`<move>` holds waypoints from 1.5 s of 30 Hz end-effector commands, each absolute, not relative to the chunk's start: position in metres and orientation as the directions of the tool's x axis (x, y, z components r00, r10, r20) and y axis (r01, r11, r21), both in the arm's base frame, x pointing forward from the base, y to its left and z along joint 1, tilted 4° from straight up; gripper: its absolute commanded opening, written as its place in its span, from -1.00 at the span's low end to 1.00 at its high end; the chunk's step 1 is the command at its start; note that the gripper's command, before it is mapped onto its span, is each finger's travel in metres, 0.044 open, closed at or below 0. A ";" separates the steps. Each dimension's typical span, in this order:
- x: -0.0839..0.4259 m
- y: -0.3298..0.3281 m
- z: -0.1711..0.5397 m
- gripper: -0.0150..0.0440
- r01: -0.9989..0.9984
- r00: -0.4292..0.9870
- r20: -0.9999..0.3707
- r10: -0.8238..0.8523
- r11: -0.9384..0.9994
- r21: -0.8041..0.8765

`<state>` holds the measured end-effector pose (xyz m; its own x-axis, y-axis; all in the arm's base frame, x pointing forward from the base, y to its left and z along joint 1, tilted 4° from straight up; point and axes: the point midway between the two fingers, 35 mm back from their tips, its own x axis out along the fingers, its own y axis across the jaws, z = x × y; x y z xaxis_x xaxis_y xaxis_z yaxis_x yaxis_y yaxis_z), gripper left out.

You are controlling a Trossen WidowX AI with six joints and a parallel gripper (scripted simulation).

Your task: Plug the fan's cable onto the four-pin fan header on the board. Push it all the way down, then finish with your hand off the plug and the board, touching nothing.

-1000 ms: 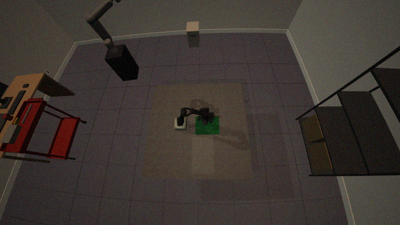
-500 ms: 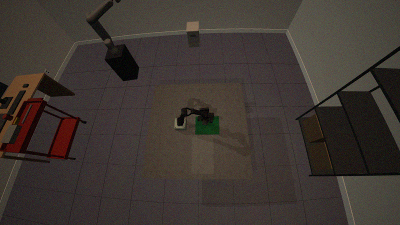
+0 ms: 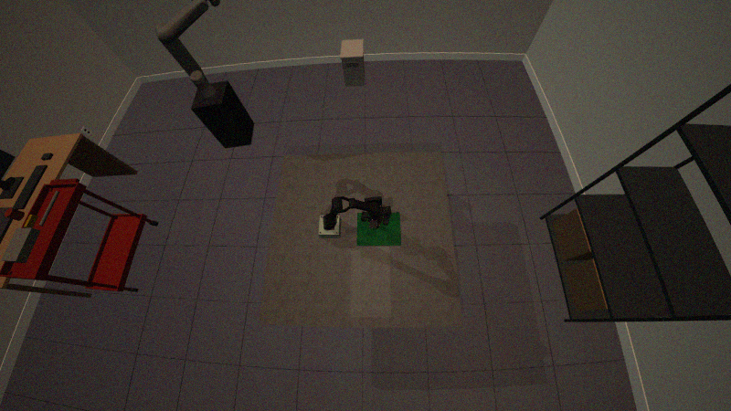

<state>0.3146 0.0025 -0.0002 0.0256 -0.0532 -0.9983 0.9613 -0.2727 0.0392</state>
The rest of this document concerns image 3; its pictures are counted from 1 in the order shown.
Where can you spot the green circuit board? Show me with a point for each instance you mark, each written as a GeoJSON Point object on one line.
{"type": "Point", "coordinates": [385, 235]}

